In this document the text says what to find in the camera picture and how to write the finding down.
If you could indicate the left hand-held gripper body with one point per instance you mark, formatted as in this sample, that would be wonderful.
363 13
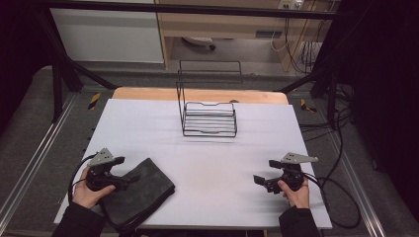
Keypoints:
99 179

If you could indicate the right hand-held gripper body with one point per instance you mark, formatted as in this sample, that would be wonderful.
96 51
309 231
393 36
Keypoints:
292 176

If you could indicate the dark grey towel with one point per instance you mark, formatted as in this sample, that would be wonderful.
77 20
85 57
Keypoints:
145 191

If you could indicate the person's left hand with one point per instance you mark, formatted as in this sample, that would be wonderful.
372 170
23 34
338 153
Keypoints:
86 196

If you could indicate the person's right hand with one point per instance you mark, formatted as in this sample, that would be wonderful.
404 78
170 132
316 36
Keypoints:
298 197

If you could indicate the white cabinet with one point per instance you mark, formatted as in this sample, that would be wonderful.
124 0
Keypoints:
105 36

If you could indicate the dark curtain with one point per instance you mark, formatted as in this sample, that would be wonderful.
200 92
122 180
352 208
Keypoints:
385 82

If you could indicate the office chair base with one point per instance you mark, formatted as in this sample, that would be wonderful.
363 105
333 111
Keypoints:
197 41

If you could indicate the light wooden desk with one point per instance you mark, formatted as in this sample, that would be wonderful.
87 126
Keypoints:
224 28

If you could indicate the white power strip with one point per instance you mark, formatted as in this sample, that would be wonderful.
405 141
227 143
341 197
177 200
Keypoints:
290 4

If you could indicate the aluminium floor rail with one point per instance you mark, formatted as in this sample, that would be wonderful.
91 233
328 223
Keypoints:
36 154
359 194

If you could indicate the black metal frame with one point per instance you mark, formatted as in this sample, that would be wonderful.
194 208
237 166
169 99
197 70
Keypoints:
184 9

